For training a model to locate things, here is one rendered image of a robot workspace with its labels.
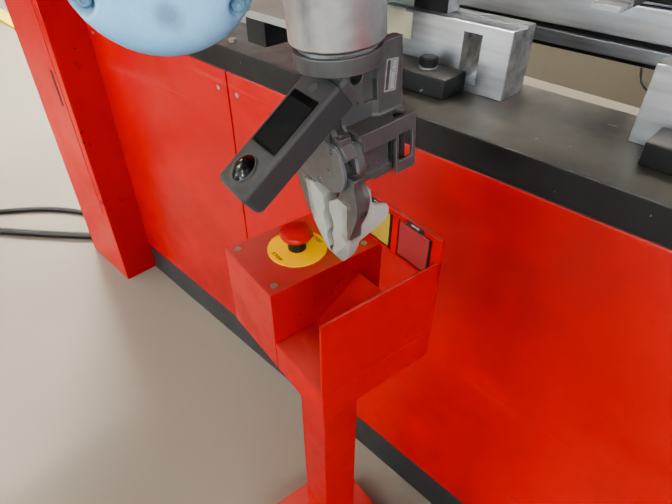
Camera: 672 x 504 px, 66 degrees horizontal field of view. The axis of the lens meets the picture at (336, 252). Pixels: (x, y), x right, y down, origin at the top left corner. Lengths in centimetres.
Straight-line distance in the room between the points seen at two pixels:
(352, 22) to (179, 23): 19
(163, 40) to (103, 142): 144
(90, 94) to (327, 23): 127
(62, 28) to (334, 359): 121
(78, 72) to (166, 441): 98
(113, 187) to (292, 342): 119
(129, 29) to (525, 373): 73
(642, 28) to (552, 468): 70
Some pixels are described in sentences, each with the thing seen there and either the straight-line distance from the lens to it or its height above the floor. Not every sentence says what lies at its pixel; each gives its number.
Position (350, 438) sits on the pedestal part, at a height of 44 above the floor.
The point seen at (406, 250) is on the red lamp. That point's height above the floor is 80.
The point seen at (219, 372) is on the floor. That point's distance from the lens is 152.
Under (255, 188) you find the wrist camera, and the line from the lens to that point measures 39.
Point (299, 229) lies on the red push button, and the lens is 60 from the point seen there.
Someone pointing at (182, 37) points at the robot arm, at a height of 110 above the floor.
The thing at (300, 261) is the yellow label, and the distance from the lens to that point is 60.
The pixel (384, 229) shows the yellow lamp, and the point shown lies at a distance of 60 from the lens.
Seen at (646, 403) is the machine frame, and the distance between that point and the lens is 77.
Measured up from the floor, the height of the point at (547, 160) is 88.
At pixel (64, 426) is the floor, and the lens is 155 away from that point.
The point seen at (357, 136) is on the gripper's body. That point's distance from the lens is 42.
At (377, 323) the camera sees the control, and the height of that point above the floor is 77.
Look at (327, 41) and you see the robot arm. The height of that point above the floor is 105.
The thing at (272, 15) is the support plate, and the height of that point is 100.
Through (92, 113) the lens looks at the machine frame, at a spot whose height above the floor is 58.
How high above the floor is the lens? 116
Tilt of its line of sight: 38 degrees down
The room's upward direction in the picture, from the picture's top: straight up
